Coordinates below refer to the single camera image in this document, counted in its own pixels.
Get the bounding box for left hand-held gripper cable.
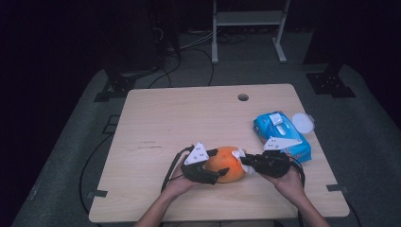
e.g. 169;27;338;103
160;145;196;194

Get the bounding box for blue wet wipe pack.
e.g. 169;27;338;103
253;110;316;165

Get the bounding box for person's right hand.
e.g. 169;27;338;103
259;163;307;209

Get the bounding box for person's left hand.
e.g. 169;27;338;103
163;163;203;200

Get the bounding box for right hand-held gripper cable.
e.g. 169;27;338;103
288;156;306;227

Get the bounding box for hand-held gripper cable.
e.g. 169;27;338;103
160;145;196;194
288;156;306;227

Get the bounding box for white wet wipe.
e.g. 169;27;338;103
231;148;256;175

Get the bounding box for black stand base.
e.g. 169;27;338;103
94;53;160;103
304;61;357;99

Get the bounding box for orange plush toy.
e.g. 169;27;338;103
202;146;247;184

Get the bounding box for black tape strip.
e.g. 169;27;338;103
325;183;350;194
87;188;109;200

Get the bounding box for white floor cables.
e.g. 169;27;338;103
179;30;216;51

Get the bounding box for long black floor cable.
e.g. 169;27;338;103
78;131;115;219

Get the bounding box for white metal stand frame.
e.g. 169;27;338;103
211;0;291;65

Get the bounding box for black tape floor outline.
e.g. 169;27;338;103
101;113;122;135

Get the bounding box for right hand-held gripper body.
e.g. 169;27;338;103
254;135;304;179

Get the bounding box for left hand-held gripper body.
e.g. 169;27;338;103
180;142;220;186

